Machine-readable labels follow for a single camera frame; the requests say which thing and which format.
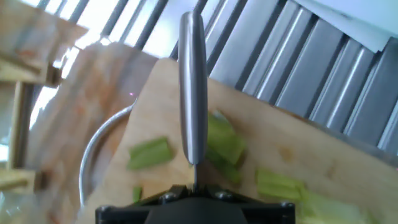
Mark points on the green scallion stalk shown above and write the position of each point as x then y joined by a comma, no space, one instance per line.
150,153

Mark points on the steel kitchen cleaver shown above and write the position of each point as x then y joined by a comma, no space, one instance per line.
192,93

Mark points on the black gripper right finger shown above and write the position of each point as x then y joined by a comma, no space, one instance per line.
267,208

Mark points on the slim green scallion piece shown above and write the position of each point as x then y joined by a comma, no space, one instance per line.
228,170

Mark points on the wooden cutting board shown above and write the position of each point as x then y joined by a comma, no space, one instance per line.
295,140

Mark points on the green scallion leaf piece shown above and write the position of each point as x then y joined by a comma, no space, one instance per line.
224,140

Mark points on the wooden knife rack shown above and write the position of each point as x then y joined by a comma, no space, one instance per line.
18,71

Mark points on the tiny green scallion piece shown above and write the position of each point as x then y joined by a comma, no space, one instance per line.
137,193

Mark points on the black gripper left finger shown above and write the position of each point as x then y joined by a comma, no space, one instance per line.
130,208

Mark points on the white paper stack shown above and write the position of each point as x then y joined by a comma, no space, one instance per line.
357,18

